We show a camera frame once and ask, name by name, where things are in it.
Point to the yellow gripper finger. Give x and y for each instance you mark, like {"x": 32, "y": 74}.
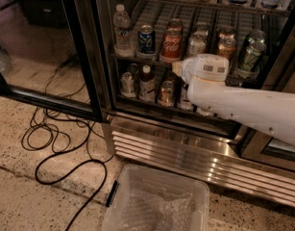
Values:
{"x": 176, "y": 68}

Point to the silver 7up can front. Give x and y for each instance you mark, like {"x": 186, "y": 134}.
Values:
{"x": 197, "y": 44}

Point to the silver 7up can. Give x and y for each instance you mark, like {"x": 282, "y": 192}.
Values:
{"x": 202, "y": 29}
{"x": 197, "y": 44}

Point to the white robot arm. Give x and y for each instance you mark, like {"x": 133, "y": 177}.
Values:
{"x": 270, "y": 112}

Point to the red coca-cola can front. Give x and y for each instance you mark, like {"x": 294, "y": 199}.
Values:
{"x": 171, "y": 46}

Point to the red coca-cola can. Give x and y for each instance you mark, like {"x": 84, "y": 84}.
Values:
{"x": 171, "y": 46}
{"x": 175, "y": 23}

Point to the copper can bottom shelf front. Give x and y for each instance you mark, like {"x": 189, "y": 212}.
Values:
{"x": 166, "y": 95}

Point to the red coca-cola can rear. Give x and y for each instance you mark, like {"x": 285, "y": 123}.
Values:
{"x": 175, "y": 23}

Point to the blue pepsi can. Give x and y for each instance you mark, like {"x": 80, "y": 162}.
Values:
{"x": 146, "y": 38}

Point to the silver can bottom shelf rear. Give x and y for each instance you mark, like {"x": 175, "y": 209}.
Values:
{"x": 133, "y": 69}

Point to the silver can shelf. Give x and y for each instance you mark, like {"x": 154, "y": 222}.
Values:
{"x": 128, "y": 85}
{"x": 133, "y": 69}

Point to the silver 7up can rear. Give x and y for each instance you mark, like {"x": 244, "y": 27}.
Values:
{"x": 202, "y": 29}

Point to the stainless steel fridge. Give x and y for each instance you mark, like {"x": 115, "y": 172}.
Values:
{"x": 203, "y": 147}

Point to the silver can bottom shelf front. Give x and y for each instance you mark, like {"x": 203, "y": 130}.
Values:
{"x": 128, "y": 85}

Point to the gold soda can front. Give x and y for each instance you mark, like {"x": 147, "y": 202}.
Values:
{"x": 226, "y": 47}

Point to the gold soda can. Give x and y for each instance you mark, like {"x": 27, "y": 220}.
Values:
{"x": 226, "y": 47}
{"x": 226, "y": 32}

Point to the clear water bottle middle shelf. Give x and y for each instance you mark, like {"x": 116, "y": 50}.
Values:
{"x": 123, "y": 32}

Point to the gold soda can rear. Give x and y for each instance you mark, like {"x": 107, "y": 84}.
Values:
{"x": 226, "y": 32}

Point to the green soda can front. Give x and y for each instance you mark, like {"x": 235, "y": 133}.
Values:
{"x": 249, "y": 58}

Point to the green soda can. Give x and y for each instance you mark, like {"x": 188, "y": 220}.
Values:
{"x": 249, "y": 58}
{"x": 254, "y": 35}

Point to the green soda can rear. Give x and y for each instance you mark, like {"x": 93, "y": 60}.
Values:
{"x": 254, "y": 35}

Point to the closed right glass fridge door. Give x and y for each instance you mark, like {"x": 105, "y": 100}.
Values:
{"x": 264, "y": 149}

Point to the glass fridge door open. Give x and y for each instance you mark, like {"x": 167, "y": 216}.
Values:
{"x": 50, "y": 57}

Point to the dark juice bottle right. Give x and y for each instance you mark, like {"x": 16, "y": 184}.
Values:
{"x": 183, "y": 102}

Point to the dark juice bottle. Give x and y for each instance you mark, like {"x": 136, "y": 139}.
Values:
{"x": 147, "y": 84}
{"x": 183, "y": 102}

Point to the dark juice bottle left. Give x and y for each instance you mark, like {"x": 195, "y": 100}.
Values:
{"x": 147, "y": 84}

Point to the clear plastic storage bin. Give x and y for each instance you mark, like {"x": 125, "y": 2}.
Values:
{"x": 120, "y": 194}

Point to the bubble wrap sheet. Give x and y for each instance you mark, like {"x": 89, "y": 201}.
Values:
{"x": 153, "y": 208}

